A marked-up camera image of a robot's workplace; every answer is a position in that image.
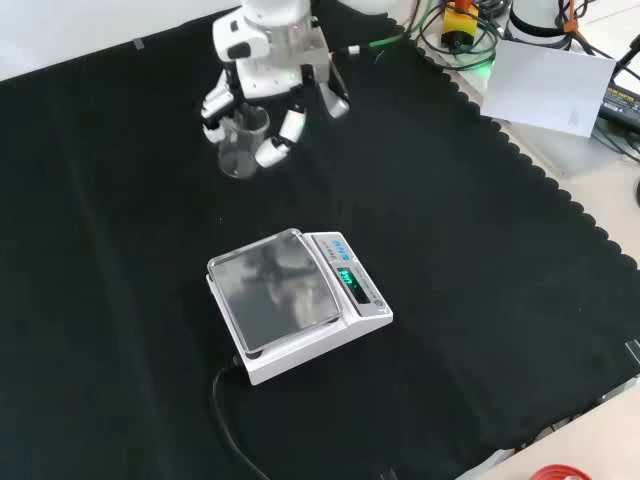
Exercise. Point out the black bench cloth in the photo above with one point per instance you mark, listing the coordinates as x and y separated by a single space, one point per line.
280 260

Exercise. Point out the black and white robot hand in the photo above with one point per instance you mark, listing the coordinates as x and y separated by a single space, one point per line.
265 75

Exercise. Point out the white electronic balance steel pan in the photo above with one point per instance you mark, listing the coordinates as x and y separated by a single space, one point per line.
295 305

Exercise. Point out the pale white board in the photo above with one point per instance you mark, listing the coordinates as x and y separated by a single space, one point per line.
547 92

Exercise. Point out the yellow stop button box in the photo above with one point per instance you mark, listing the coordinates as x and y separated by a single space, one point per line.
459 24

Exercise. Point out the clear glass beaker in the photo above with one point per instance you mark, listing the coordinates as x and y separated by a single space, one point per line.
244 145

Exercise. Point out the red round object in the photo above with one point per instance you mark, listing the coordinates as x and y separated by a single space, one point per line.
562 472

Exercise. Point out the black power adapter yellow label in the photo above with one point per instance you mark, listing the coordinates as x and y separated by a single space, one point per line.
621 102

